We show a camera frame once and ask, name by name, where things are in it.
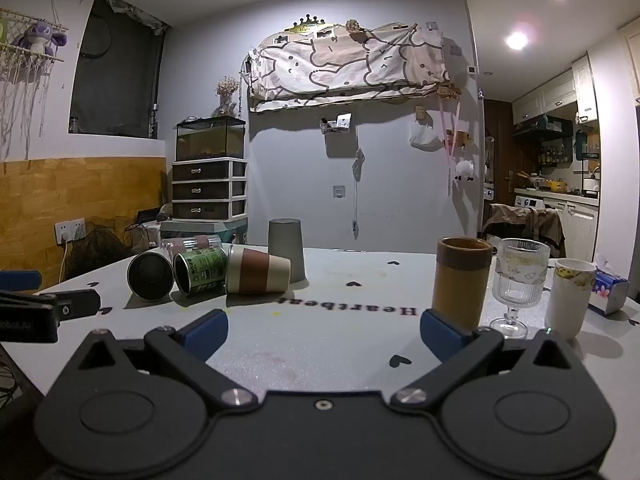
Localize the white power outlet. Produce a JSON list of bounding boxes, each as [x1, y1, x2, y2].
[[54, 218, 87, 245]]

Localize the brown bamboo cup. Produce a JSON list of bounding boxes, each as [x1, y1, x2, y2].
[[431, 236, 494, 331]]

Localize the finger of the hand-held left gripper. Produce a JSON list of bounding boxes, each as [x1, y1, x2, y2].
[[0, 289, 102, 322], [0, 270, 44, 293]]

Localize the purple plush toy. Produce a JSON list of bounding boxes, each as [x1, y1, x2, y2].
[[11, 20, 68, 57]]

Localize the cream cup with brown band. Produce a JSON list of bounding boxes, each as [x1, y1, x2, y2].
[[225, 244, 292, 295]]

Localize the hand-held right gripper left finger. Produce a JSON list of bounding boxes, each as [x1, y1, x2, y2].
[[75, 309, 252, 407]]

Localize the dark range hood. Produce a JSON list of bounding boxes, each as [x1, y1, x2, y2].
[[512, 115, 574, 142]]

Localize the blue tissue box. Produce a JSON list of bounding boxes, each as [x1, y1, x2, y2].
[[587, 255, 631, 316]]

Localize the white drawer unit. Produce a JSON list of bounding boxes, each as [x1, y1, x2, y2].
[[171, 158, 248, 222]]

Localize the white hanging bag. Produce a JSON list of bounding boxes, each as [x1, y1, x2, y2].
[[409, 120, 443, 152]]

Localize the vase with dried flowers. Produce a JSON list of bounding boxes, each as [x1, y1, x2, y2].
[[210, 76, 240, 118]]

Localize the teal storage box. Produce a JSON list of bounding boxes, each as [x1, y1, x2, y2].
[[160, 217, 248, 250]]

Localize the white kitchen cabinets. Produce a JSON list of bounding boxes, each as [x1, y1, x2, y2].
[[511, 54, 601, 126]]

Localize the glass fish tank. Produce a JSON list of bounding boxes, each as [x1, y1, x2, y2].
[[175, 116, 246, 162]]

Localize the black mesh net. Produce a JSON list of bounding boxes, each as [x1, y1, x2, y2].
[[62, 224, 136, 281]]

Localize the gold crown decoration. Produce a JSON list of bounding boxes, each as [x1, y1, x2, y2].
[[284, 15, 335, 35]]

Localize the chair with brown cloth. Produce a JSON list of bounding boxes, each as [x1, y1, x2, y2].
[[482, 203, 566, 258]]

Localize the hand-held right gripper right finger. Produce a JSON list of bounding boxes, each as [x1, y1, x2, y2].
[[389, 309, 577, 407]]

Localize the small wall shelf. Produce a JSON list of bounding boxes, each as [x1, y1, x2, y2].
[[320, 114, 353, 135]]

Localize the white ceramic mug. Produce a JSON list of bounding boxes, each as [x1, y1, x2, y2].
[[544, 257, 597, 339]]

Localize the printed wall cloth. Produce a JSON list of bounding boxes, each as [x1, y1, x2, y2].
[[243, 22, 451, 112]]

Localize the white power cable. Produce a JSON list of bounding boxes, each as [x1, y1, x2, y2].
[[58, 240, 72, 284]]

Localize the ribbed glass goblet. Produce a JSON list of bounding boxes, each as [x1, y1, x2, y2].
[[489, 238, 551, 339]]

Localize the green printed can cup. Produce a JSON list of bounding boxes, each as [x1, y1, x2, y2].
[[172, 246, 230, 298]]

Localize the brown wooden door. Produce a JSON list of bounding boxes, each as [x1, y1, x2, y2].
[[484, 100, 516, 217]]

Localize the dark metal cup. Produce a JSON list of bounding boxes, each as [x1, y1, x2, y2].
[[126, 251, 175, 302]]

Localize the white macrame wall hanger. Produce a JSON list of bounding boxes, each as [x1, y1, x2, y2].
[[0, 7, 68, 156]]

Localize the grey plastic cup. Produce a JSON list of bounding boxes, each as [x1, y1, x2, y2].
[[267, 218, 307, 284]]

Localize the white washing machine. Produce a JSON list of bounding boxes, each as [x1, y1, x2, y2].
[[514, 195, 599, 261]]

